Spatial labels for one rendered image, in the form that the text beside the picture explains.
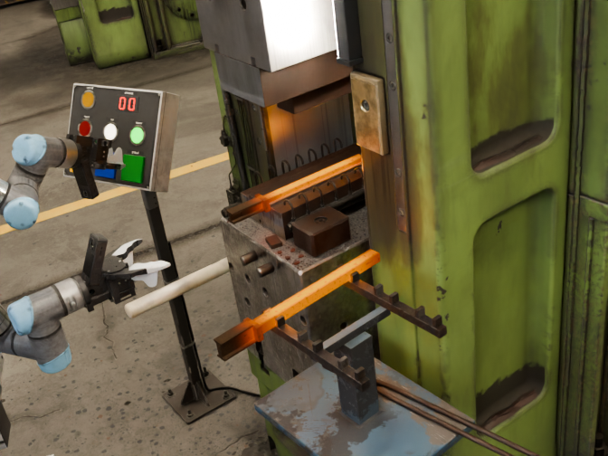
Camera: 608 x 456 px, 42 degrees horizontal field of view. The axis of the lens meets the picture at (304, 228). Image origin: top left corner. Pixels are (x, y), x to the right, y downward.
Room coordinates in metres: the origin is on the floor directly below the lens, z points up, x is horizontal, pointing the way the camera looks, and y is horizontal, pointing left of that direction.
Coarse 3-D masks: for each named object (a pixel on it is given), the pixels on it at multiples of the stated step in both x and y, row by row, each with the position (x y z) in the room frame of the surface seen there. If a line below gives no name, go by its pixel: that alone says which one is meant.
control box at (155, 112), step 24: (72, 96) 2.30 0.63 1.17; (96, 96) 2.25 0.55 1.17; (120, 96) 2.20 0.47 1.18; (144, 96) 2.16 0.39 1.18; (168, 96) 2.15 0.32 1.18; (72, 120) 2.26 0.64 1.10; (96, 120) 2.21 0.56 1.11; (120, 120) 2.17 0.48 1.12; (144, 120) 2.12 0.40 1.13; (168, 120) 2.13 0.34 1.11; (120, 144) 2.13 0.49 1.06; (144, 144) 2.09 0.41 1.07; (168, 144) 2.11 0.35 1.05; (144, 168) 2.06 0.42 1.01; (168, 168) 2.09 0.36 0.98
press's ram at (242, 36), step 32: (224, 0) 1.81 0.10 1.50; (256, 0) 1.69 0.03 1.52; (288, 0) 1.71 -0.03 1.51; (320, 0) 1.76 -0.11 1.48; (224, 32) 1.83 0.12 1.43; (256, 32) 1.71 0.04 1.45; (288, 32) 1.71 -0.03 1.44; (320, 32) 1.75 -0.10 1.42; (256, 64) 1.73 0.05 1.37; (288, 64) 1.70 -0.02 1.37
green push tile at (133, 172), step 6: (126, 156) 2.10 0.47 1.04; (132, 156) 2.09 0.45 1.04; (126, 162) 2.09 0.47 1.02; (132, 162) 2.08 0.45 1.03; (138, 162) 2.07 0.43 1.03; (144, 162) 2.06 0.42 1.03; (126, 168) 2.08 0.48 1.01; (132, 168) 2.07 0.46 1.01; (138, 168) 2.06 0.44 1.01; (126, 174) 2.07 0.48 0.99; (132, 174) 2.06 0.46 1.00; (138, 174) 2.05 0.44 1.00; (126, 180) 2.06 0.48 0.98; (132, 180) 2.05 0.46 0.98; (138, 180) 2.04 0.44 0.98
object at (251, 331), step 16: (368, 256) 1.51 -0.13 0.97; (336, 272) 1.46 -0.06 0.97; (352, 272) 1.46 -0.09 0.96; (320, 288) 1.41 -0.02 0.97; (336, 288) 1.43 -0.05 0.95; (288, 304) 1.37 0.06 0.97; (304, 304) 1.38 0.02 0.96; (256, 320) 1.33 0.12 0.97; (272, 320) 1.33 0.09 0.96; (224, 336) 1.28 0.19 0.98; (240, 336) 1.29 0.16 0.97; (256, 336) 1.30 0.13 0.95; (224, 352) 1.26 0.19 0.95
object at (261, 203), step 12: (360, 156) 1.95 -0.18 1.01; (324, 168) 1.90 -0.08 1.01; (336, 168) 1.89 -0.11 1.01; (300, 180) 1.85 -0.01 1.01; (312, 180) 1.85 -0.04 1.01; (276, 192) 1.81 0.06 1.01; (288, 192) 1.80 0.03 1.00; (240, 204) 1.76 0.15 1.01; (252, 204) 1.75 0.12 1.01; (264, 204) 1.76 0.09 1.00; (240, 216) 1.74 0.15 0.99
